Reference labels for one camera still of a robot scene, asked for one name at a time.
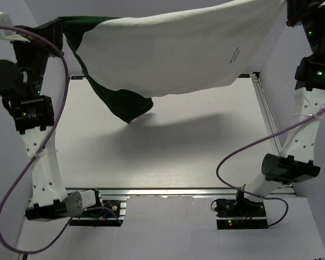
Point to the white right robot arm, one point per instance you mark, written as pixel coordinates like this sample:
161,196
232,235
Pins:
295,161

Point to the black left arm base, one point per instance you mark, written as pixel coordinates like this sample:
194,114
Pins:
100,210

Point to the blue table corner label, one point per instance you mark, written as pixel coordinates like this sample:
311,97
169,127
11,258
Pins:
77,77

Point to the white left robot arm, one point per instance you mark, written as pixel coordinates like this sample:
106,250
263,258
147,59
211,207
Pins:
35,120

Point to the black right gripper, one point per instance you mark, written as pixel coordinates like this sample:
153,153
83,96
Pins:
299,10

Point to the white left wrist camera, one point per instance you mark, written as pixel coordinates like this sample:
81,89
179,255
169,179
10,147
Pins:
9,35

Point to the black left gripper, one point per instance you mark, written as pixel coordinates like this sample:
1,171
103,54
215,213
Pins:
51,30

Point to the blue right corner label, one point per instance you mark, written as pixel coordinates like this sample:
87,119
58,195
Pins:
244,76

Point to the white green-sleeved t-shirt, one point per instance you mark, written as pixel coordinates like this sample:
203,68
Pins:
129,61

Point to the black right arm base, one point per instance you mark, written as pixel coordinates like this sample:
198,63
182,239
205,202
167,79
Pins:
231,215

